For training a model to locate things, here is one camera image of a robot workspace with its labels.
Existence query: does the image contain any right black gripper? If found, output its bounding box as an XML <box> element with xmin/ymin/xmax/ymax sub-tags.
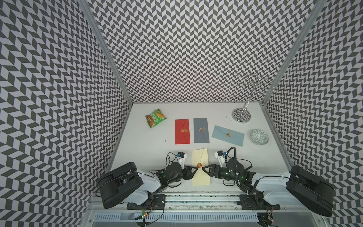
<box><xmin>201</xmin><ymin>165</ymin><xmax>241</xmax><ymax>183</ymax></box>

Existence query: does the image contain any cream yellow envelope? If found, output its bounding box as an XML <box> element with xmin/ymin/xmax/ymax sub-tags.
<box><xmin>192</xmin><ymin>148</ymin><xmax>210</xmax><ymax>187</ymax></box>

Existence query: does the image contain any red envelope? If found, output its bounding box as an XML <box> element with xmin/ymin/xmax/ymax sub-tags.
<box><xmin>175</xmin><ymin>119</ymin><xmax>191</xmax><ymax>145</ymax></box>

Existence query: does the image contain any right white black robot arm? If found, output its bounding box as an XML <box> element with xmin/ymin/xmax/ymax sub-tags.
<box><xmin>197</xmin><ymin>158</ymin><xmax>335</xmax><ymax>217</ymax></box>

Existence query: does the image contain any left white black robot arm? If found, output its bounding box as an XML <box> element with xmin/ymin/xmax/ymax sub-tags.
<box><xmin>96</xmin><ymin>162</ymin><xmax>198</xmax><ymax>209</ymax></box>

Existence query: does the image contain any light blue envelope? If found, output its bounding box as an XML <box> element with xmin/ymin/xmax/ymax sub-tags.
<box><xmin>212</xmin><ymin>125</ymin><xmax>244</xmax><ymax>147</ymax></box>

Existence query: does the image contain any dark grey envelope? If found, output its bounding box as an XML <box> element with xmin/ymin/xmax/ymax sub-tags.
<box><xmin>193</xmin><ymin>118</ymin><xmax>209</xmax><ymax>143</ymax></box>

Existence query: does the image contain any green patterned ceramic dish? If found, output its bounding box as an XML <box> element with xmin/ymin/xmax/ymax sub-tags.
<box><xmin>250</xmin><ymin>129</ymin><xmax>269</xmax><ymax>145</ymax></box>

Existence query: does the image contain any chrome jewellery stand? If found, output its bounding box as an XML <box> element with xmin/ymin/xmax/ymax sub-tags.
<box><xmin>232</xmin><ymin>73</ymin><xmax>273</xmax><ymax>124</ymax></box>

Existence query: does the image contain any green snack bag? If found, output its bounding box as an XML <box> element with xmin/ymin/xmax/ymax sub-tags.
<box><xmin>145</xmin><ymin>109</ymin><xmax>167</xmax><ymax>128</ymax></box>

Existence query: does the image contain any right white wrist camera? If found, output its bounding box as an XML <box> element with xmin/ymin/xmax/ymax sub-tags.
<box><xmin>214</xmin><ymin>150</ymin><xmax>227</xmax><ymax>167</ymax></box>

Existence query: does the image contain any aluminium front rail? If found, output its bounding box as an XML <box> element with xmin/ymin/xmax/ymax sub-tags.
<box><xmin>85</xmin><ymin>191</ymin><xmax>321</xmax><ymax>213</ymax></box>

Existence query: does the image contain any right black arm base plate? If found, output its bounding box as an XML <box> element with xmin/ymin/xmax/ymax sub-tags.
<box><xmin>237</xmin><ymin>194</ymin><xmax>281</xmax><ymax>211</ymax></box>

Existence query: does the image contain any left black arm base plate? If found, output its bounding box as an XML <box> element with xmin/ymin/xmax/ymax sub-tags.
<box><xmin>126</xmin><ymin>194</ymin><xmax>166</xmax><ymax>211</ymax></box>

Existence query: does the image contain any left circuit board with wires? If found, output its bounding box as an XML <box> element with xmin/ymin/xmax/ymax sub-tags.
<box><xmin>135</xmin><ymin>210</ymin><xmax>164</xmax><ymax>227</ymax></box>

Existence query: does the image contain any circuit board with wires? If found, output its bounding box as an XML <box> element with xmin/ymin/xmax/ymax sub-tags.
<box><xmin>135</xmin><ymin>210</ymin><xmax>164</xmax><ymax>227</ymax></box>
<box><xmin>257</xmin><ymin>211</ymin><xmax>278</xmax><ymax>227</ymax></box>

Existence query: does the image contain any right circuit board with wires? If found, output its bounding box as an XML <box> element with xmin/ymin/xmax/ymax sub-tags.
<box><xmin>257</xmin><ymin>211</ymin><xmax>278</xmax><ymax>227</ymax></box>

